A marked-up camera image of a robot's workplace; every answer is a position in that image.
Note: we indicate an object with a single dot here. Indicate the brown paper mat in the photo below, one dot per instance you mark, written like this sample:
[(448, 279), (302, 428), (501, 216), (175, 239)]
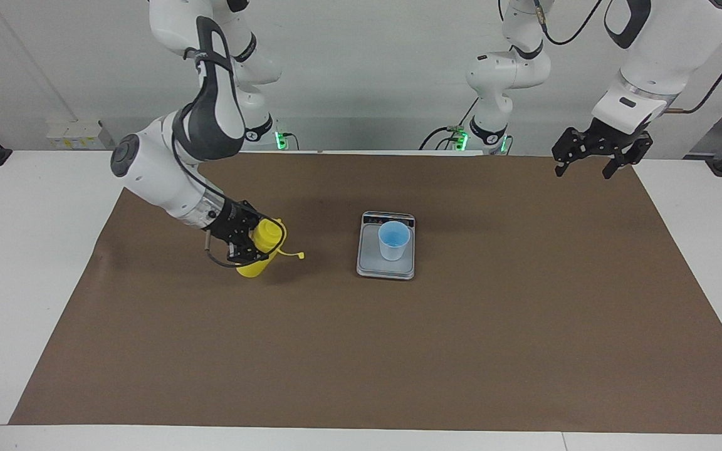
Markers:
[(398, 351)]

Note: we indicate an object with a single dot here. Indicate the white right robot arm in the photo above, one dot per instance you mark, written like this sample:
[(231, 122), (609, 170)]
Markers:
[(167, 169)]

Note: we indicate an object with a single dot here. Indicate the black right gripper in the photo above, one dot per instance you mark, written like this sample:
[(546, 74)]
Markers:
[(229, 227)]

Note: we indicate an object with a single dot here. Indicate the yellow squeeze bottle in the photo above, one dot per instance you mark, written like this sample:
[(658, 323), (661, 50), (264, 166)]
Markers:
[(267, 241)]

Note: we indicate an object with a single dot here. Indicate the light blue plastic cup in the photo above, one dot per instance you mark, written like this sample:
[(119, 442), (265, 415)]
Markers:
[(394, 244)]

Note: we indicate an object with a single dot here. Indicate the silver digital kitchen scale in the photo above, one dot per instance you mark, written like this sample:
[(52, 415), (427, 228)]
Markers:
[(386, 266)]

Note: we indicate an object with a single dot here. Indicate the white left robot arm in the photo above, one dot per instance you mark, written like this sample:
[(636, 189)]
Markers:
[(668, 50)]

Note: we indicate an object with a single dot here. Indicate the white power strip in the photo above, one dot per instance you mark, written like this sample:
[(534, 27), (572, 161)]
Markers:
[(76, 134)]

